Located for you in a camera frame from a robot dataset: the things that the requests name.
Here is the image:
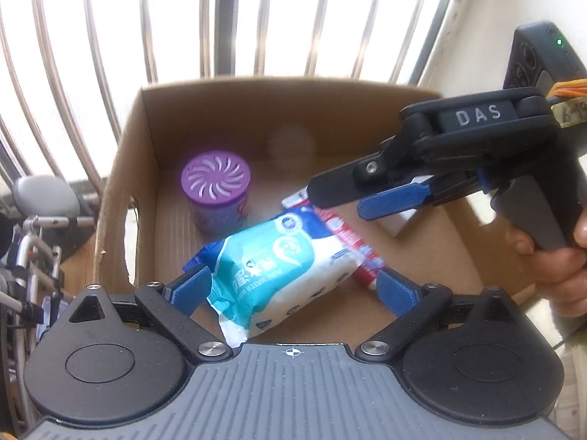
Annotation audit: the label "white rectangular soap box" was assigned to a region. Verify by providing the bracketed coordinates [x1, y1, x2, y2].
[376, 175, 431, 237]

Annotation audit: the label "red toothpaste tube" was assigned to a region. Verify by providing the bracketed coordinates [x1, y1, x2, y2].
[280, 184, 391, 290]

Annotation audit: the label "teal white wet wipes pack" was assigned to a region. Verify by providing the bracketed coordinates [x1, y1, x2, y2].
[183, 203, 361, 348]

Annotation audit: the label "purple lid air freshener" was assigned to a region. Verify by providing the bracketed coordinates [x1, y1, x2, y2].
[180, 150, 252, 234]

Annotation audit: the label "person's right hand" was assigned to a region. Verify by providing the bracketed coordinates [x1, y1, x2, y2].
[506, 210, 587, 318]

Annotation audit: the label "brown cardboard box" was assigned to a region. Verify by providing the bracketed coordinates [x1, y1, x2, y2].
[94, 77, 533, 302]

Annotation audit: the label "folded wheelchair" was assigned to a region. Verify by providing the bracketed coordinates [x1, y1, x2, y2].
[1, 175, 96, 439]

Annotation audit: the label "metal window bars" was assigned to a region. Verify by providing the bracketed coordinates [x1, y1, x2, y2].
[1, 0, 450, 193]

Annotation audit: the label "orange cables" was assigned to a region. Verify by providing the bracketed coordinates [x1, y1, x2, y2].
[547, 77, 587, 100]

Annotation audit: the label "black camera box green light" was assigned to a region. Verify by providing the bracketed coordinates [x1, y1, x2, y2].
[503, 21, 586, 95]

